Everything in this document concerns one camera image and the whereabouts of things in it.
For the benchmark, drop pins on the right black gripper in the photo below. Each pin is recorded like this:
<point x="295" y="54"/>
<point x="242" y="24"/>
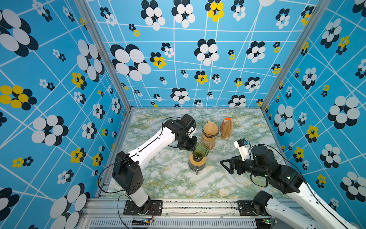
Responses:
<point x="238" y="161"/>

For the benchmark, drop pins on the aluminium front rail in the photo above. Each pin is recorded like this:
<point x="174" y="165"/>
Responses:
<point x="178" y="214"/>

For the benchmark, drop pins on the left green circuit board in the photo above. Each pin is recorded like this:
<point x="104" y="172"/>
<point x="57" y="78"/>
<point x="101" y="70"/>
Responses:
<point x="142" y="222"/>

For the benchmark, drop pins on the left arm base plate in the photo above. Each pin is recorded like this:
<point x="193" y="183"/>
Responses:
<point x="151" y="207"/>

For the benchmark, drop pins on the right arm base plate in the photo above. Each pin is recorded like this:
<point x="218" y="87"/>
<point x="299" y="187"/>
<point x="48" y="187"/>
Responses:
<point x="246" y="208"/>

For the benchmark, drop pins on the grey glass pitcher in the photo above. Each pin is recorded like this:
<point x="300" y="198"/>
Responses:
<point x="196" y="169"/>

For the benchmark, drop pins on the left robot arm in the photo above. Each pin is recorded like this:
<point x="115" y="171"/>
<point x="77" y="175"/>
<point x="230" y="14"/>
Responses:
<point x="127" y="170"/>

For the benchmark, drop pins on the green circuit board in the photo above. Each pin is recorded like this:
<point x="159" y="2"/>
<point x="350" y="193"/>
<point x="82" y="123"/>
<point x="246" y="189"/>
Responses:
<point x="263" y="224"/>
<point x="142" y="222"/>

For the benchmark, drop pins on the orange coffee filter box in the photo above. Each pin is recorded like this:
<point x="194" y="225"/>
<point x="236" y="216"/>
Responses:
<point x="226" y="128"/>

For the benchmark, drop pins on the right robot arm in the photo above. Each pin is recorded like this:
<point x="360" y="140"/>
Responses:
<point x="259" y="161"/>

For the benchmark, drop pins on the green glass dripper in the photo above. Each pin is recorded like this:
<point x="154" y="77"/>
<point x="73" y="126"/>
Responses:
<point x="201" y="150"/>

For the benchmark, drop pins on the clear grey glass dripper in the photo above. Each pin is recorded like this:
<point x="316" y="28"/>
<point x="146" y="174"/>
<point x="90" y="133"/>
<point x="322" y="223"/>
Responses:
<point x="210" y="131"/>

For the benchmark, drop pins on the right green circuit board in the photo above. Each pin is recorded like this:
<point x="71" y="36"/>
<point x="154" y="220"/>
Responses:
<point x="263" y="224"/>

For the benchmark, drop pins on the wooden ring holder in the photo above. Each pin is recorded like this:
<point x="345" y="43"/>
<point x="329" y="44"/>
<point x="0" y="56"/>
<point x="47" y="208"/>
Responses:
<point x="197" y="161"/>

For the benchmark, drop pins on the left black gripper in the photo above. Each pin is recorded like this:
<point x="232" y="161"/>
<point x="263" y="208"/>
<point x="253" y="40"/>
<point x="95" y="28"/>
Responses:
<point x="192" y="147"/>

